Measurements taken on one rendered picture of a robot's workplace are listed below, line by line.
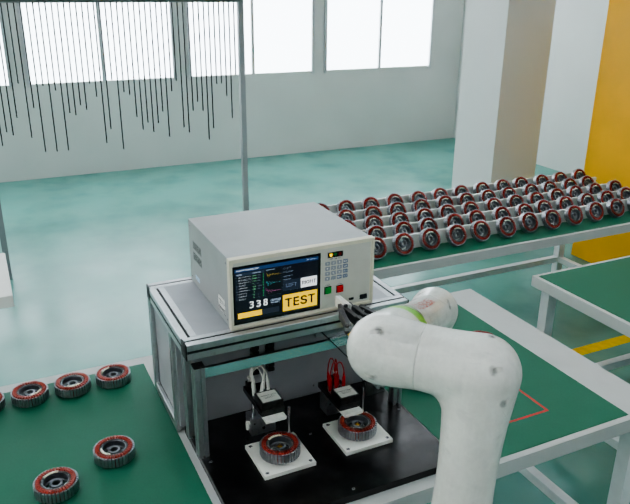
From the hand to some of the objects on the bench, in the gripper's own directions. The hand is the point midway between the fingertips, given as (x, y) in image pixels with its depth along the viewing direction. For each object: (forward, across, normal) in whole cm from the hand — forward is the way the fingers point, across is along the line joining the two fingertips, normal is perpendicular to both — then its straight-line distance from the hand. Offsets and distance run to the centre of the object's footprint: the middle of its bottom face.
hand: (343, 305), depth 189 cm
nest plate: (-3, -20, -41) cm, 46 cm away
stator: (+19, -61, -42) cm, 77 cm away
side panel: (+37, -41, -43) cm, 70 cm away
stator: (-3, +4, -40) cm, 40 cm away
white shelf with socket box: (+55, -99, -42) cm, 121 cm away
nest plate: (-3, +4, -41) cm, 41 cm away
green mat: (+20, -73, -43) cm, 87 cm away
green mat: (+20, +56, -43) cm, 73 cm away
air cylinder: (+11, -20, -41) cm, 47 cm away
